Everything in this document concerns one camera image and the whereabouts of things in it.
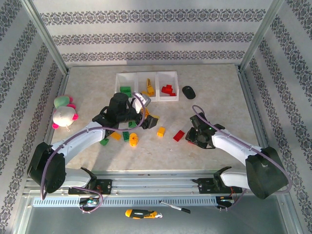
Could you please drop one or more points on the round orange lego piece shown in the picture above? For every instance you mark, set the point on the round orange lego piece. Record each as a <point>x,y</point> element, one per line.
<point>133,139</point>

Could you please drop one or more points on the long green lego brick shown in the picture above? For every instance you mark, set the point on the long green lego brick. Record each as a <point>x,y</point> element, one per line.
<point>126,136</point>
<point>125,90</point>

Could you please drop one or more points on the small red lego brick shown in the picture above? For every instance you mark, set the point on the small red lego brick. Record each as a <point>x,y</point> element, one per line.
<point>169,86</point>

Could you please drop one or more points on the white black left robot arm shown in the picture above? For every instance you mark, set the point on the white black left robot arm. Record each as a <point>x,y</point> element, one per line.
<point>80,141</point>

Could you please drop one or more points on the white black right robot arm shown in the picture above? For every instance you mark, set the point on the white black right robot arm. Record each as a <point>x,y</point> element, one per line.
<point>231,146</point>

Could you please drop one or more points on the black computer mouse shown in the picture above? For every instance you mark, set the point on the black computer mouse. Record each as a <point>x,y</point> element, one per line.
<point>189,92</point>

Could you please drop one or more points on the white green pink plush toy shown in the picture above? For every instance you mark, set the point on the white green pink plush toy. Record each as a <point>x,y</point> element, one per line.
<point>63,117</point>

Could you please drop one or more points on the small circuit board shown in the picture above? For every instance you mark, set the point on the small circuit board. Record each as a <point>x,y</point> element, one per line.
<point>89,201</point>
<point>225,200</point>

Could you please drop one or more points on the black marker pen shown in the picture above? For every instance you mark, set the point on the black marker pen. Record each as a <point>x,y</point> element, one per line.
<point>180,208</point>

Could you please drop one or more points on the grey metal shelf plate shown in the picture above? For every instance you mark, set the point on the grey metal shelf plate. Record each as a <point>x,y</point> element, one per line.
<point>219,221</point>

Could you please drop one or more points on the orange black screwdriver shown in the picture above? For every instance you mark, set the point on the orange black screwdriver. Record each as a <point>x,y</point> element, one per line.
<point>139,214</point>

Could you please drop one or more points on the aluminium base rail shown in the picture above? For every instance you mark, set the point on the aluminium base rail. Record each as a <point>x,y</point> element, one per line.
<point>151,185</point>

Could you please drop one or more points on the aluminium side rail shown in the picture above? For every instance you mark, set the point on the aluminium side rail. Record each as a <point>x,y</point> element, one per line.
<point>62,85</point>
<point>249,97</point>

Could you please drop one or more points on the aluminium frame post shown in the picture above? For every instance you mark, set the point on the aluminium frame post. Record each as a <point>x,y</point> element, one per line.
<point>260,36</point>
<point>45,36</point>

